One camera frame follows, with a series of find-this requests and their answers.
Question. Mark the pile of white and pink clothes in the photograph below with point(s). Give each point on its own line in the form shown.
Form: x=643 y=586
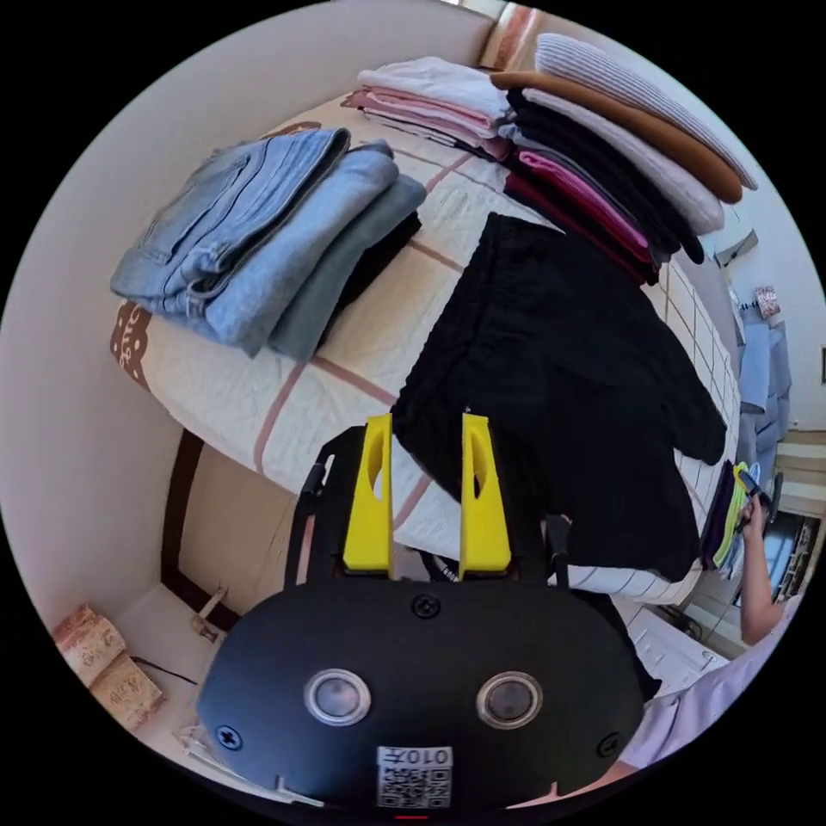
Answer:
x=439 y=97

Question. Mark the white drawer cabinet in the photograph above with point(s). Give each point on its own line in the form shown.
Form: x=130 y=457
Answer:
x=671 y=645

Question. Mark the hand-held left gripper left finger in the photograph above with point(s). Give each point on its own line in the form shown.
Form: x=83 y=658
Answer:
x=368 y=510

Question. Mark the floral patterned carton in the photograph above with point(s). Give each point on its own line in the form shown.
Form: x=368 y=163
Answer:
x=87 y=642
x=129 y=694

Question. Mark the small pile of green and purple clothes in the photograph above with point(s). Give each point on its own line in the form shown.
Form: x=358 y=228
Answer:
x=723 y=523

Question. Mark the person's right hand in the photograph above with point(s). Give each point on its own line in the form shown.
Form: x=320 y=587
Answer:
x=750 y=519

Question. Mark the hanging blue clothes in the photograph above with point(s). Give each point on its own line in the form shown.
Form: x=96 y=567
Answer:
x=764 y=374

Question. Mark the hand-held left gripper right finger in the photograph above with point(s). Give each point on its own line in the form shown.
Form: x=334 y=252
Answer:
x=485 y=523

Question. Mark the bed with checked quilt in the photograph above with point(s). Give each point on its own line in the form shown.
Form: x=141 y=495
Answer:
x=245 y=393

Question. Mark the tall pile of mixed clothes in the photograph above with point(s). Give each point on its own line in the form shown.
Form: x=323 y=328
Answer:
x=613 y=168

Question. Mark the person's right forearm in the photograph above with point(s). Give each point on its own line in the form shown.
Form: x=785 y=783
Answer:
x=758 y=587

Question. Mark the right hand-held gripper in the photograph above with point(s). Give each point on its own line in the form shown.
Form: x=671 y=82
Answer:
x=750 y=482

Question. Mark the person's body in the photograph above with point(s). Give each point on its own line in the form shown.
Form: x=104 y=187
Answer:
x=703 y=710

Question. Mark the pile of blue jeans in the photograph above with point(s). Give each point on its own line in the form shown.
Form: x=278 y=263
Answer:
x=258 y=226

